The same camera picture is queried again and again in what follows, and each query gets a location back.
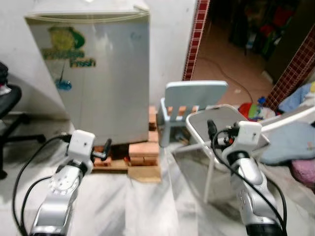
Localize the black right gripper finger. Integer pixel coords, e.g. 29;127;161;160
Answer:
207;119;219;148

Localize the small silver fridge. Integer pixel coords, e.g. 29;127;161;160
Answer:
25;0;151;146

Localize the red and green clothes pile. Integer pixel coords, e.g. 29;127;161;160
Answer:
239;96;277;122

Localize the orange brick stack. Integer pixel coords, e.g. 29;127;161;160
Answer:
94;106;161;167

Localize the light blue plastic chair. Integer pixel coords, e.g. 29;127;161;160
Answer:
158;80;229;148

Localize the tan wooden base board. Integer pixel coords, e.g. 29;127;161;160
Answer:
91;156;163;184

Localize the light blue cloth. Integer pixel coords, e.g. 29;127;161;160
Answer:
278;83;315;114

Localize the pink cushion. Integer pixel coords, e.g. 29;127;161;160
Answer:
290;158;315;190

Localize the black office chair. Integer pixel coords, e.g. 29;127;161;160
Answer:
0;61;47;180

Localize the clothes heap on office chair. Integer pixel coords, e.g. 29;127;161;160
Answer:
0;61;10;95

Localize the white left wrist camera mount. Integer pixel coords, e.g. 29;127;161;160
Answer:
67;130;96;164

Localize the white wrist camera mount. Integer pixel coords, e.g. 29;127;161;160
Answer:
234;121;263;154
67;130;96;164

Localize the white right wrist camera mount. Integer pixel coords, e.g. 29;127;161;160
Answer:
234;121;263;154

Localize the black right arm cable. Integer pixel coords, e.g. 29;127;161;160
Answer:
210;129;289;233

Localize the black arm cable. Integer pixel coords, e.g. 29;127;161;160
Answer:
210;129;289;233
12;135;72;236

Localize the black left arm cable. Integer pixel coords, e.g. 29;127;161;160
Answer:
12;135;72;236

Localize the red tiled door post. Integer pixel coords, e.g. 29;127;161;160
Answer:
266;27;315;112
182;0;211;82

